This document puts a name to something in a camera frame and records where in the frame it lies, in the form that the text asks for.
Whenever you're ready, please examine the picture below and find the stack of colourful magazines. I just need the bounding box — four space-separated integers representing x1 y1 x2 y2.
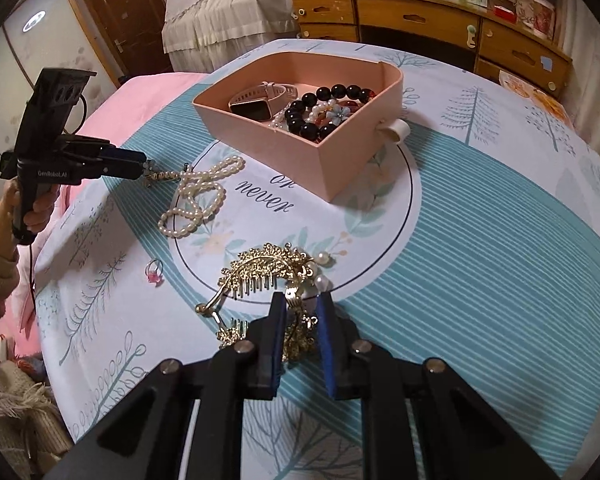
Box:
497 70 576 126

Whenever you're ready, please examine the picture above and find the pink blanket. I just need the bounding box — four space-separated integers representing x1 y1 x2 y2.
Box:
0 72 208 361

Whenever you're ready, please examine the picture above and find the lace covered piano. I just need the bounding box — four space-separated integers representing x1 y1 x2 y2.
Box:
161 0 301 73

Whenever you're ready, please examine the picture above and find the pink storage box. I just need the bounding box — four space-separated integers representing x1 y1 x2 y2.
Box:
192 50 412 203

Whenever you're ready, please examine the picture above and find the green jewelled hairpin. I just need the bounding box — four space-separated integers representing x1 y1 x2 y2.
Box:
141 159 191 186

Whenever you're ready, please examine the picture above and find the floral patterned container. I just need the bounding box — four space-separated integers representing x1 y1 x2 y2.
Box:
515 0 556 36

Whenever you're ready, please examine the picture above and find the person's left hand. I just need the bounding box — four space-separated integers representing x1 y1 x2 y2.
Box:
0 180 56 235

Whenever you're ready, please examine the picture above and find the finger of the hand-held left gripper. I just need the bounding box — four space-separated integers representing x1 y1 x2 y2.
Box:
106 145 149 164
104 160 154 180

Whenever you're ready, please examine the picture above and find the wooden desk with drawers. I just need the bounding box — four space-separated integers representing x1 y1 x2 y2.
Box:
291 0 573 101

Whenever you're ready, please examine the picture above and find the leaf patterned curtain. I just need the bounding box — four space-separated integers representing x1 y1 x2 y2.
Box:
555 0 600 241

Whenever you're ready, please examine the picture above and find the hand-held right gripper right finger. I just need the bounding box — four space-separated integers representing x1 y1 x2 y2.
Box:
316 293 557 480

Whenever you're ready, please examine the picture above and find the white pearl necklace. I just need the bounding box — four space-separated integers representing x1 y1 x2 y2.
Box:
157 155 246 239

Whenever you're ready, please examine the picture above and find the black bead bracelet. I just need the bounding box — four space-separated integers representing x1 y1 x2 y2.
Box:
284 84 376 142

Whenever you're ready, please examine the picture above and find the gold leaf hair comb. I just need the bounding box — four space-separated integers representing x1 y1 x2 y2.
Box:
195 242 337 363

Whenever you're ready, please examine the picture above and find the beige fringed knit garment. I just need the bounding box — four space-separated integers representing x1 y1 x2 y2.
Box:
0 350 76 480

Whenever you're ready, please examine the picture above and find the pale band smart watch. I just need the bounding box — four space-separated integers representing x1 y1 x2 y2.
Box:
228 81 298 122

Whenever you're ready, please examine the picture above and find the black cable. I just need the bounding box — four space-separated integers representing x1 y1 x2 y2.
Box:
27 242 40 321

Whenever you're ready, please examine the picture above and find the brown wooden door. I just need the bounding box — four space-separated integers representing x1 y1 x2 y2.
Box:
79 0 173 88

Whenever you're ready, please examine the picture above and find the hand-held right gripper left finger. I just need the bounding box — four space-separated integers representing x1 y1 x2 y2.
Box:
42 291 288 480

